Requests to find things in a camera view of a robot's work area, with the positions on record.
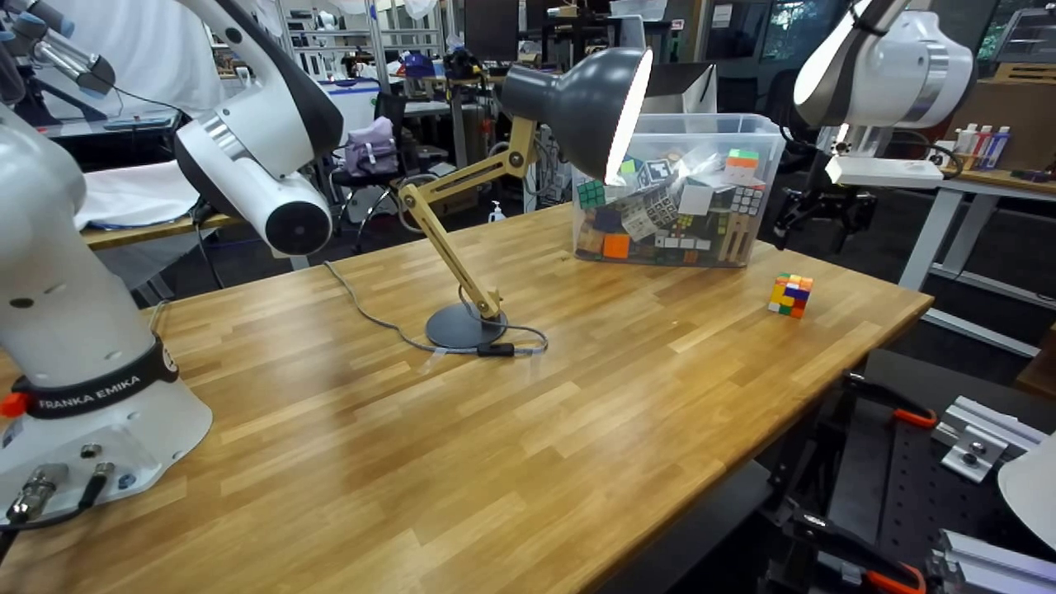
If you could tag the white bottle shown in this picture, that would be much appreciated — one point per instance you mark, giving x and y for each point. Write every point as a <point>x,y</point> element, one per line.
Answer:
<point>966,145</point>

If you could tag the white idle robot arm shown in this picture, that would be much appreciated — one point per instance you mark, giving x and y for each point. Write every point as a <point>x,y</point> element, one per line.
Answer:
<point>913,66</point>

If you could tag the aluminium extrusion rail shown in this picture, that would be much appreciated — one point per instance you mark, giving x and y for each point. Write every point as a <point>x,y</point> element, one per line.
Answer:
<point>991,565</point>
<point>983,433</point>

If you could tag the multicolour Rubik's cube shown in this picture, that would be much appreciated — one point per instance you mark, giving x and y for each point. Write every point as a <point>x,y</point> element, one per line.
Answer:
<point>789,295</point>

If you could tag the white sheet on desk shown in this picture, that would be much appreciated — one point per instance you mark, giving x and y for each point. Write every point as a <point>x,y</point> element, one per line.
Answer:
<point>137,195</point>

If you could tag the green and orange cube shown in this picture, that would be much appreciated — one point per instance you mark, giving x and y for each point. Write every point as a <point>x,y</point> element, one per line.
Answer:
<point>742,162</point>

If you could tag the wooden background desk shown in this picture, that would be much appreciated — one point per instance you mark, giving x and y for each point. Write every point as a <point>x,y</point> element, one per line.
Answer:
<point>152,231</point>

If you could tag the blue bottle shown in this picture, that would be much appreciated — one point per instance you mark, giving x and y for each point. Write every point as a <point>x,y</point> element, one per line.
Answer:
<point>998,145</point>

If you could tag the white frame workbench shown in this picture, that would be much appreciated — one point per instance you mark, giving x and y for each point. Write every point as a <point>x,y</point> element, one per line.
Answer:
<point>927,225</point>

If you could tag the black breadboard platform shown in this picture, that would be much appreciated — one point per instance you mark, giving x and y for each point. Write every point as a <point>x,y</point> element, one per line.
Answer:
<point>879,482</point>

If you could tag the clear plastic storage bin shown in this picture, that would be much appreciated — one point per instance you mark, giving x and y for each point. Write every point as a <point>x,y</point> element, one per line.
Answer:
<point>681,218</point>

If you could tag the lavender bag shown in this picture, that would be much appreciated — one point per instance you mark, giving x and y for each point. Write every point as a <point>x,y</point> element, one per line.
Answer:
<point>367,150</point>

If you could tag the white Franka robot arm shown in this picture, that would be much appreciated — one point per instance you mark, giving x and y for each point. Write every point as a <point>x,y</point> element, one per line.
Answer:
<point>68,275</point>

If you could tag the grey background robot arm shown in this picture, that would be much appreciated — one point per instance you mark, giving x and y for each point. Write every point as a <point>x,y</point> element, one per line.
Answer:
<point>68,54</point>

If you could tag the brown cardboard carton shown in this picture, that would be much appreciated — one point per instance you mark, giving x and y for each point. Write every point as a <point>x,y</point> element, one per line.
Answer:
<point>1025,115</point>

